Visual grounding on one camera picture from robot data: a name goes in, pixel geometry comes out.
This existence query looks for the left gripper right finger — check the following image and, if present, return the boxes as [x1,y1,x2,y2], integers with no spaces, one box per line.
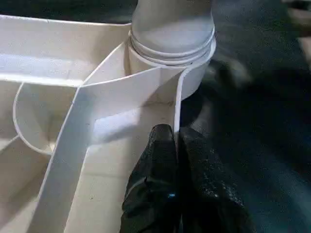
[177,127,258,233]

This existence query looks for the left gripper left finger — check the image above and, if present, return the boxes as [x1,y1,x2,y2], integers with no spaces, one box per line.
[121,123,182,233]

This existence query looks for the white plastic table leg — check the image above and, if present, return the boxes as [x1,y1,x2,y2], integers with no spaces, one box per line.
[127,0,216,67]

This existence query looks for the white plastic table top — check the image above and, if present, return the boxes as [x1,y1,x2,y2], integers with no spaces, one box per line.
[0,14,217,233]

